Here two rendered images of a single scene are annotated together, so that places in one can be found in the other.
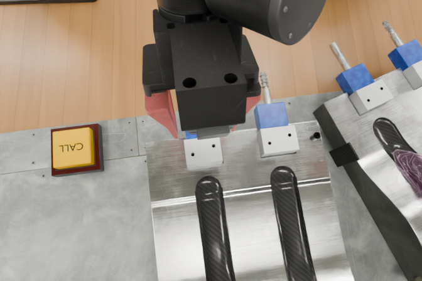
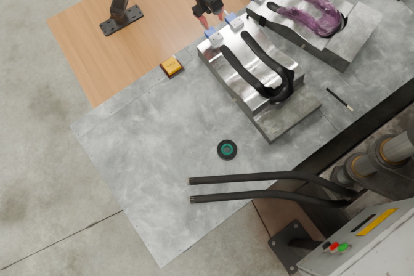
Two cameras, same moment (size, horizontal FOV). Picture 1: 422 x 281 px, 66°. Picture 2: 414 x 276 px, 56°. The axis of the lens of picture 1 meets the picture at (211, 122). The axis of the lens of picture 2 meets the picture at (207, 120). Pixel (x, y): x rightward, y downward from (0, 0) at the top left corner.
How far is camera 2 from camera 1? 1.21 m
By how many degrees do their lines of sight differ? 3
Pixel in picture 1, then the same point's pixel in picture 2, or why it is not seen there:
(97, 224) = (193, 86)
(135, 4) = (159, 9)
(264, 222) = (245, 49)
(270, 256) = (252, 57)
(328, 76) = not seen: outside the picture
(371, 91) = not seen: outside the picture
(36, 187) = (165, 86)
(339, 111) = (252, 7)
